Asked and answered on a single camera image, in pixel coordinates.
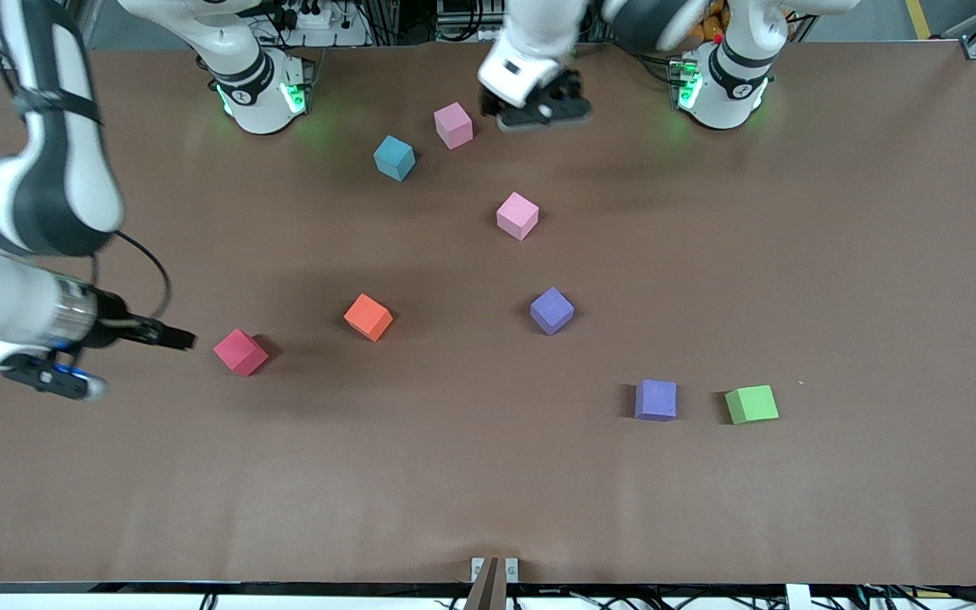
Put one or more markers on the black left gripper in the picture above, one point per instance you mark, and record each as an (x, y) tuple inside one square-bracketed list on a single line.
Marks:
[(570, 85)]

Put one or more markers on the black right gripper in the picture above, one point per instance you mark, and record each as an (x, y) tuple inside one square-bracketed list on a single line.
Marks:
[(112, 328)]

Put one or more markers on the red foam block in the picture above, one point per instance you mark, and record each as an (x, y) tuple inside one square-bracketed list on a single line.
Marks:
[(241, 352)]

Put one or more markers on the light pink foam block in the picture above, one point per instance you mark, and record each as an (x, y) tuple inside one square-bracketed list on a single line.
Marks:
[(518, 215), (453, 125)]

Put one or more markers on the orange foam block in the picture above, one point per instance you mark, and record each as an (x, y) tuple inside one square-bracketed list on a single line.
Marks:
[(368, 317)]

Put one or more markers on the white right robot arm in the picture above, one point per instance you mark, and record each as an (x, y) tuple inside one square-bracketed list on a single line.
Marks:
[(73, 169)]

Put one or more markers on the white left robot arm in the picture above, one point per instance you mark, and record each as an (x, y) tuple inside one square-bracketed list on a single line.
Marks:
[(738, 76)]

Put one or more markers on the grey electronics box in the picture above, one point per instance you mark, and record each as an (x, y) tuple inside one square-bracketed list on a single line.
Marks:
[(464, 13)]

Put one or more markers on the orange plastic object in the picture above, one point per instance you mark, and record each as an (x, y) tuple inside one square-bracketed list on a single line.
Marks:
[(713, 25)]

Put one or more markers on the teal foam block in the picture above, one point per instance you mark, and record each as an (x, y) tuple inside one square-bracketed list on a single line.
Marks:
[(394, 158)]

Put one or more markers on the purple foam block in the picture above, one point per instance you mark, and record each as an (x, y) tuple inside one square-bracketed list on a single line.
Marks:
[(656, 400), (551, 311)]

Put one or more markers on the white power strip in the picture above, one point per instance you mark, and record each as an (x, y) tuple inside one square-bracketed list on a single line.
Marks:
[(316, 17)]

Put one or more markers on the green foam block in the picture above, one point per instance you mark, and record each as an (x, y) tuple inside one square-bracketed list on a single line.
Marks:
[(751, 404)]

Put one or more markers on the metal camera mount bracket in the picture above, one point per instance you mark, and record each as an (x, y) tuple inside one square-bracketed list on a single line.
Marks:
[(488, 585)]

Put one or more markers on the white post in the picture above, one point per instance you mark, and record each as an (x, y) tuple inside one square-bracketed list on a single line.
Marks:
[(798, 597)]

